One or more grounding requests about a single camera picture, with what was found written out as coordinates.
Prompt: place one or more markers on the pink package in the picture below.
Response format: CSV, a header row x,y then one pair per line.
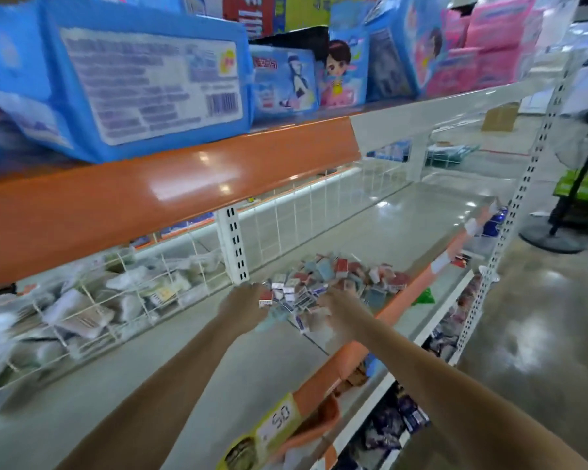
x,y
451,73
500,19
500,65

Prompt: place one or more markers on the person's right forearm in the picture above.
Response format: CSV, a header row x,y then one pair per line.
x,y
470,406

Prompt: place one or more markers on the row of dark snack packets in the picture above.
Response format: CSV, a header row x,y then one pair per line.
x,y
392,426

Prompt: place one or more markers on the person's right hand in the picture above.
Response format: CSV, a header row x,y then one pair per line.
x,y
343,310

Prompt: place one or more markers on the person's left hand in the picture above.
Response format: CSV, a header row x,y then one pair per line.
x,y
243,308

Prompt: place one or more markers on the row of blue packages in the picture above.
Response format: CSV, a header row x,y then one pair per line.
x,y
127,73

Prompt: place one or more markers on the person's left forearm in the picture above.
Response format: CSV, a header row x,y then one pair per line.
x,y
152,406

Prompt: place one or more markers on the green packet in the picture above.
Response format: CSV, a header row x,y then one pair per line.
x,y
424,296

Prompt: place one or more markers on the pile of mixed erasers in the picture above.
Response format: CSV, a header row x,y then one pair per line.
x,y
343,274

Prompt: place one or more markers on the white orange metal shelf unit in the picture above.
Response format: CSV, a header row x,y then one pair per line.
x,y
108,386

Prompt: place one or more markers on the brown cardboard box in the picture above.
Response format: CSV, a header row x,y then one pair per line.
x,y
501,117

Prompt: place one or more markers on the pile of white packets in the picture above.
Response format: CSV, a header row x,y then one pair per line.
x,y
88,308

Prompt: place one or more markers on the red package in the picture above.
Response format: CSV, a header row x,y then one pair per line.
x,y
247,12

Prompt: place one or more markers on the yellow price label strip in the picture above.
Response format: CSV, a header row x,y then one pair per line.
x,y
260,433

